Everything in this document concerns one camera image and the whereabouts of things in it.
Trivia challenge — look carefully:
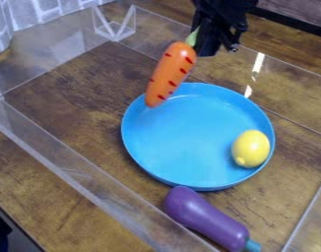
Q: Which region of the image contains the clear acrylic enclosure wall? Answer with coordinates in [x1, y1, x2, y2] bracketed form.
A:
[0, 0, 321, 252]

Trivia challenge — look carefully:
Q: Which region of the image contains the purple toy eggplant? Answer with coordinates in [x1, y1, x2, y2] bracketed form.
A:
[163, 186, 262, 252]

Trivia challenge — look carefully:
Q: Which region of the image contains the clear acrylic corner bracket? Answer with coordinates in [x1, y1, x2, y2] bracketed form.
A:
[92, 6, 135, 42]

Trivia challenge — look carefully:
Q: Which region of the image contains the yellow toy lemon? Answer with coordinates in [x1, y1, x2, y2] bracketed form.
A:
[231, 130, 271, 168]

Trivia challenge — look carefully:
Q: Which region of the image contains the orange toy carrot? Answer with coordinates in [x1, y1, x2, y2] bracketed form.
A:
[144, 30, 199, 108]

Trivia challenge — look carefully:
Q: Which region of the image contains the blue round plate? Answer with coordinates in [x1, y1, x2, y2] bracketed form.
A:
[120, 83, 275, 191]

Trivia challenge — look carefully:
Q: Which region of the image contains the white patterned curtain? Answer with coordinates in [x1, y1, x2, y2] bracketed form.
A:
[0, 0, 115, 53]

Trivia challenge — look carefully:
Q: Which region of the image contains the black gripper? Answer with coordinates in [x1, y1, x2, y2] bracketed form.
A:
[191, 0, 258, 57]

